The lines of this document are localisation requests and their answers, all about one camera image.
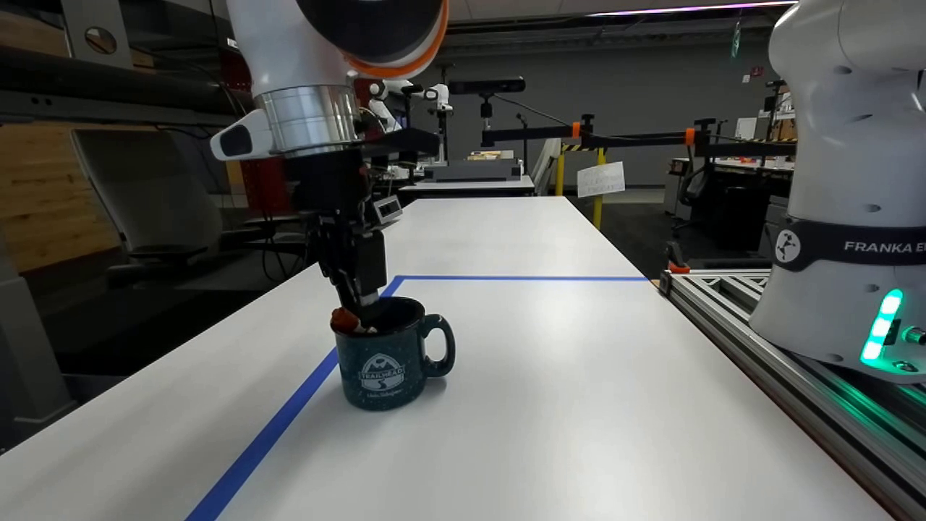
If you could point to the blue tape line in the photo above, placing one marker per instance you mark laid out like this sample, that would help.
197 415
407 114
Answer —
213 505

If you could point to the white paper sign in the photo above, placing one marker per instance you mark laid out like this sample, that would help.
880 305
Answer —
599 180

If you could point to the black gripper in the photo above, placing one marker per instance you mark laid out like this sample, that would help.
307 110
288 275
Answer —
345 233

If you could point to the black bar with orange clamps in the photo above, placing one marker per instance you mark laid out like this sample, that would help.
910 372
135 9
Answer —
695 136

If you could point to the aluminium extrusion rail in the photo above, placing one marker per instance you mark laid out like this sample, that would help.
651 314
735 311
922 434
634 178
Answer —
873 430

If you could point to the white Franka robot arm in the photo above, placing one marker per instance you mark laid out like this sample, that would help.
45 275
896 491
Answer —
848 266

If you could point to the red capped marker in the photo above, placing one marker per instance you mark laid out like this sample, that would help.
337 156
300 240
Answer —
343 321

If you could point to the grey monitor back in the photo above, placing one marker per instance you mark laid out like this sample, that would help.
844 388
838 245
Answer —
149 188

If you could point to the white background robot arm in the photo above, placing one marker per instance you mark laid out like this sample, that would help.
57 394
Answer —
391 146

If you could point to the red cabinet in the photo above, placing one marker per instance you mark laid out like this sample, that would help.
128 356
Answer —
262 184

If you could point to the dark teal ceramic mug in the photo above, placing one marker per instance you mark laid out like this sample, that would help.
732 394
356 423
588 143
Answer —
395 352

